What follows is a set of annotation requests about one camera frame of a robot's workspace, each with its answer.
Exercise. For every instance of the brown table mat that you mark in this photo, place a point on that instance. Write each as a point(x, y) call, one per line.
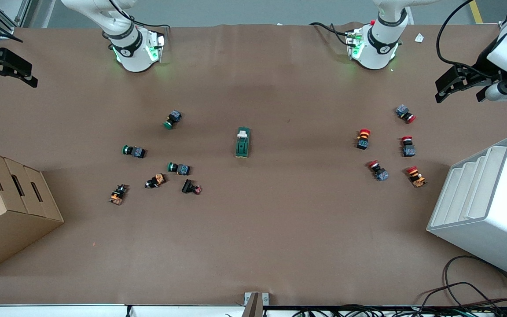
point(280, 220)

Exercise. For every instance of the black switch red contact block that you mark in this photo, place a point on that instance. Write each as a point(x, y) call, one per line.
point(188, 186)

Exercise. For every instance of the white stepped sorting rack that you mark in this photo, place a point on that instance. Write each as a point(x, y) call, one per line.
point(500, 220)

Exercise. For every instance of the red button orange contact block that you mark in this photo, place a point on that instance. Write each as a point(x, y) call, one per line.
point(417, 178)

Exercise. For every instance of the metal table edge bracket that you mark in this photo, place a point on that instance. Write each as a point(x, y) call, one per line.
point(255, 301)

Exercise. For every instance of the red button orange-striped dark block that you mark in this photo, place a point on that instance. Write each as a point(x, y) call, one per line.
point(362, 141)

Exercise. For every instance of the green push button blue block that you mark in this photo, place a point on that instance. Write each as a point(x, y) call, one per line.
point(173, 119)
point(182, 169)
point(137, 152)

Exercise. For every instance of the white table edge rail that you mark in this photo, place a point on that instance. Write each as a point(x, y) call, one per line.
point(60, 311)

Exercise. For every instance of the red mushroom button grey block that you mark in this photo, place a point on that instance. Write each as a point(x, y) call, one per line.
point(381, 174)
point(403, 111)
point(408, 150)

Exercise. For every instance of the white paper scrap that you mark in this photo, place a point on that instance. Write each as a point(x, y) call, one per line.
point(419, 38)

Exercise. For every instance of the green load switch white toggle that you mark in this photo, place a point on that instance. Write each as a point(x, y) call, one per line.
point(242, 147)

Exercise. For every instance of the black push button orange block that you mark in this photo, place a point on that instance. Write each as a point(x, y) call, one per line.
point(156, 180)

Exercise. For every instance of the brown cardboard box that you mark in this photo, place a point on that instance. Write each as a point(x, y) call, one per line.
point(7, 229)

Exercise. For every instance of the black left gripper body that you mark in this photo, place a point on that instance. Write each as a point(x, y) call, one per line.
point(485, 62)

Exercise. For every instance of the aluminium frame post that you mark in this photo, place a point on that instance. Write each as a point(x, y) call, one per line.
point(6, 31)

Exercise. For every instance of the black selector switch orange block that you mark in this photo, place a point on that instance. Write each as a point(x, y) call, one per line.
point(118, 195)

